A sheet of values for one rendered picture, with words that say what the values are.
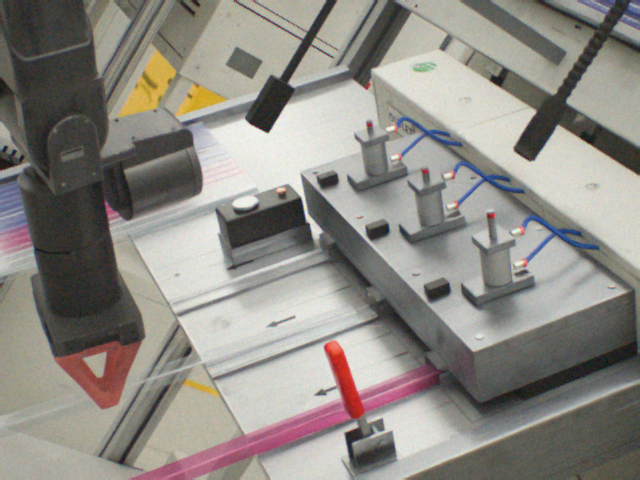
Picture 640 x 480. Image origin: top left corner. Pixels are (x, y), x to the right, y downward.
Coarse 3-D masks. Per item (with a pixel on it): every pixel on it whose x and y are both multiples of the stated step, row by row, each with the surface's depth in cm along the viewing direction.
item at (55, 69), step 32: (0, 0) 73; (32, 0) 74; (64, 0) 75; (0, 32) 75; (32, 32) 74; (64, 32) 75; (0, 64) 77; (32, 64) 75; (64, 64) 76; (96, 64) 78; (0, 96) 81; (32, 96) 76; (64, 96) 78; (96, 96) 79; (32, 128) 77
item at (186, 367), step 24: (336, 312) 100; (264, 336) 98; (288, 336) 98; (312, 336) 99; (192, 360) 96; (216, 360) 97; (144, 384) 95; (24, 408) 93; (48, 408) 93; (72, 408) 93; (0, 432) 92
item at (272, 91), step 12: (264, 84) 101; (276, 84) 100; (288, 84) 101; (264, 96) 100; (276, 96) 100; (288, 96) 101; (252, 108) 101; (264, 108) 100; (276, 108) 101; (252, 120) 101; (264, 120) 101; (276, 120) 101
